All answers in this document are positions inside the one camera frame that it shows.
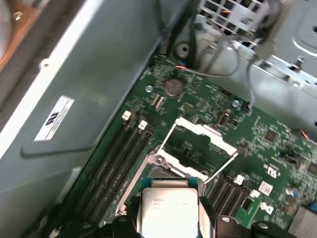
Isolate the black PC case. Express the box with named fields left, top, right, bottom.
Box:
left=0, top=0, right=317, bottom=238

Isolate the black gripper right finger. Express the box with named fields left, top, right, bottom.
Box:
left=199, top=195, right=289, bottom=238

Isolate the grey chipset heat sink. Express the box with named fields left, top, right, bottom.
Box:
left=294, top=205, right=317, bottom=233

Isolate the silver coin cell battery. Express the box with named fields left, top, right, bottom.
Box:
left=164, top=78, right=185, bottom=97

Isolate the white case label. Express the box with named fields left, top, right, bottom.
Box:
left=33, top=95, right=76, bottom=142

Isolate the thin grey twisted wire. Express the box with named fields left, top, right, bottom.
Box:
left=246, top=56, right=267, bottom=111
left=173, top=41, right=241, bottom=77

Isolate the silver CPU green edge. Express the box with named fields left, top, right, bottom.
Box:
left=140, top=177, right=200, bottom=238

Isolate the metal drive cage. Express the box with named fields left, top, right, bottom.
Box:
left=170, top=0, right=317, bottom=124

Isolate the green motherboard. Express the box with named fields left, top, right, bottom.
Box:
left=71, top=56, right=317, bottom=238

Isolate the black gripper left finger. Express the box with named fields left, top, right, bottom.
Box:
left=53, top=195, right=142, bottom=238

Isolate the black RAM slot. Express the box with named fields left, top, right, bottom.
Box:
left=85, top=116, right=139, bottom=219
left=73, top=110, right=132, bottom=218
left=214, top=175, right=245, bottom=211
left=207, top=177, right=230, bottom=203
left=231, top=189, right=261, bottom=220
left=105, top=130, right=156, bottom=220
left=222, top=184, right=248, bottom=218
left=95, top=120, right=149, bottom=220

